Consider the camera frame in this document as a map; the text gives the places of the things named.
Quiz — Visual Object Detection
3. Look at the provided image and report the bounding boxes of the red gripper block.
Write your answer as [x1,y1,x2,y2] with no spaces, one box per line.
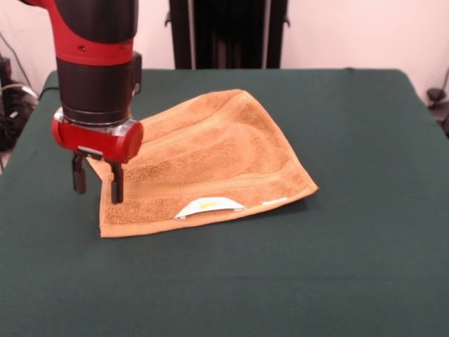
[51,108,145,205]

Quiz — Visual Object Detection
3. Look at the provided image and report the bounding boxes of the tan terry towel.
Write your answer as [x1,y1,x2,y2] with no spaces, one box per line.
[86,88,319,239]

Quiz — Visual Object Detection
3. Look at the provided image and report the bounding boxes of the dark green table cloth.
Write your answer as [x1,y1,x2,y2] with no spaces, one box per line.
[0,67,449,337]

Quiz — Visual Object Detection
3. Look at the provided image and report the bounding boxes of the bundle of dark cables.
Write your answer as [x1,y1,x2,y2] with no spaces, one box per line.
[0,79,40,152]

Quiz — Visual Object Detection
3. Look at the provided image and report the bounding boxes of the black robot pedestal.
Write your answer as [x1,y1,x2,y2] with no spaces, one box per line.
[164,0,291,70]

